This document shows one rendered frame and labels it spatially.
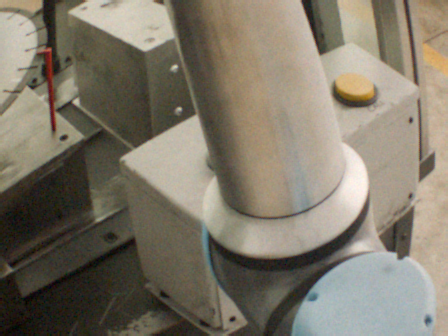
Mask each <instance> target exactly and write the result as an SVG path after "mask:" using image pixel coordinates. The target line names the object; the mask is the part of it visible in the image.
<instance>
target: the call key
mask: <svg viewBox="0 0 448 336"><path fill-rule="evenodd" d="M335 82H336V92H337V93H338V94H339V95H340V96H342V97H344V98H345V99H346V100H349V101H359V102H363V101H366V100H369V99H371V98H372V97H374V88H373V84H372V82H371V80H370V79H369V78H368V77H366V76H364V75H361V74H357V73H348V72H347V73H345V74H341V75H340V76H338V78H337V79H336V81H335Z"/></svg>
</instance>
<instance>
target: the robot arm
mask: <svg viewBox="0 0 448 336"><path fill-rule="evenodd" d="M164 3H165V8H166V10H167V12H168V13H167V15H168V17H169V19H170V22H169V23H170V25H171V27H172V30H173V32H172V33H173V35H174V38H175V41H176V43H177V44H176V46H177V49H178V52H179V55H180V57H181V60H180V61H181V63H182V66H183V69H184V72H185V75H186V78H187V82H188V85H189V88H190V89H189V92H190V94H191V97H192V100H193V104H194V107H195V110H196V115H197V118H198V121H199V124H200V128H201V131H202V135H203V139H205V142H206V145H207V148H208V153H209V156H210V159H211V164H212V167H213V170H214V173H215V176H214V178H213V179H212V180H211V182H210V184H209V186H208V189H207V191H206V194H205V197H203V203H204V204H202V212H203V216H204V224H203V236H202V238H203V248H204V253H205V256H206V259H207V264H208V265H209V267H210V270H211V273H212V275H213V277H214V279H215V281H216V282H217V284H218V285H219V287H220V288H221V290H223V292H224V293H225V295H226V296H228V297H229V298H230V299H231V300H232V301H233V302H234V304H235V305H236V307H237V308H238V309H239V311H240V312H241V315H242V316H243V317H244V319H245V320H246V321H247V323H248V324H249V325H250V326H251V329H252V330H253V332H254V333H255V334H256V335H257V336H433V334H434V330H435V329H434V327H435V322H436V321H435V319H436V317H435V316H436V315H435V313H436V308H437V307H436V305H437V303H436V301H437V300H436V298H437V297H436V292H435V288H434V285H433V284H434V283H433V281H432V279H431V277H430V276H429V275H428V273H427V271H426V270H425V269H424V268H423V266H421V265H420V264H419V263H417V262H416V261H414V260H413V259H411V258H410V257H405V258H404V259H403V260H397V254H396V253H391V252H389V253H387V250H385V247H384V245H382V242H381V241H380V239H379V238H378V235H377V233H376V229H375V225H374V222H373V219H374V218H373V213H372V210H373V208H372V204H371V194H370V189H369V180H368V176H367V173H366V167H365V165H364V163H363V161H362V159H361V158H360V156H359V155H358V154H357V153H356V152H355V151H354V150H353V149H352V148H350V147H349V146H348V145H346V144H344V143H343V142H342V139H341V134H340V130H339V127H338V124H337V120H336V115H335V110H334V106H333V101H332V98H331V96H330V92H329V88H328V83H327V80H326V78H325V75H324V70H323V66H322V64H321V62H320V57H319V54H318V50H317V49H316V45H315V41H314V38H313V37H312V33H311V29H310V26H309V24H308V22H307V18H306V15H305V12H304V11H303V7H302V4H301V0H164Z"/></svg>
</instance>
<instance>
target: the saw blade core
mask: <svg viewBox="0 0 448 336"><path fill-rule="evenodd" d="M8 19H9V20H8ZM20 25H21V26H20ZM28 35H29V36H28ZM37 39H38V37H37V31H36V29H35V26H34V24H33V23H32V22H31V21H30V20H29V19H27V18H26V17H24V16H22V15H19V14H15V13H9V12H8V13H7V12H6V13H5V12H0V105H1V104H2V103H3V102H4V101H5V100H6V99H7V98H8V96H10V94H11V93H14V91H13V90H14V89H15V88H16V87H17V85H18V83H19V82H15V81H14V82H11V80H12V79H13V78H16V79H18V78H23V76H24V74H25V73H26V71H27V69H29V66H30V64H31V62H32V59H33V57H34V54H35V52H36V49H37V43H38V42H37ZM26 51H28V52H26ZM5 91H7V92H5Z"/></svg>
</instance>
